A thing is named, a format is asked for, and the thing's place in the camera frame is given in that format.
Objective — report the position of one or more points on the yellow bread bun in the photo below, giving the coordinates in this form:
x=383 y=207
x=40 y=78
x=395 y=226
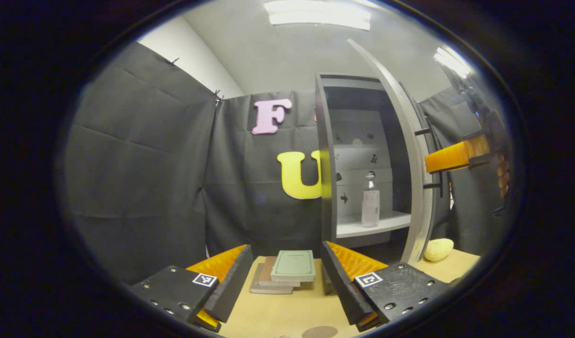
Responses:
x=439 y=249

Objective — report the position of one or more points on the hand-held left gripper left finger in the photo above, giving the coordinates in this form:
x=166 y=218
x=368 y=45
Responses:
x=231 y=286

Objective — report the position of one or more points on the clear plastic bottle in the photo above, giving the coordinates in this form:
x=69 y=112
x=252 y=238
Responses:
x=370 y=206

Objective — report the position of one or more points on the dark grey cabinet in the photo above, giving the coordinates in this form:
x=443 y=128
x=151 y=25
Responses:
x=325 y=164

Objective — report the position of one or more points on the small ceiling light panel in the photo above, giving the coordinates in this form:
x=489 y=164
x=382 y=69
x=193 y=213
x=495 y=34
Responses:
x=452 y=63

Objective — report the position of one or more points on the brown round coaster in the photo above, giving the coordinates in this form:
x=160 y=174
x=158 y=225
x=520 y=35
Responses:
x=319 y=332

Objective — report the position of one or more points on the green notebook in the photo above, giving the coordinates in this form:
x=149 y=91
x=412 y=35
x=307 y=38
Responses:
x=293 y=265

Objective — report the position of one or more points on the large ceiling light panel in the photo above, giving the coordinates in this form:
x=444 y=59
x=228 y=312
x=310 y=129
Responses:
x=318 y=14

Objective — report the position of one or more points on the black backdrop cloth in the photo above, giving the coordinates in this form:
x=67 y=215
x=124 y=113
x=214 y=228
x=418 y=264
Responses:
x=137 y=188

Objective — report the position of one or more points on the brown book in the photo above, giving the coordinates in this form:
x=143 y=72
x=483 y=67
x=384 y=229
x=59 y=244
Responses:
x=265 y=274

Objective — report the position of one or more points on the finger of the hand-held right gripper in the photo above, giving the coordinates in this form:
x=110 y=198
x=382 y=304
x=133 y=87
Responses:
x=449 y=157

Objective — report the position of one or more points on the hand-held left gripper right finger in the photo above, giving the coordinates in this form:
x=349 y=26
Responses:
x=341 y=286

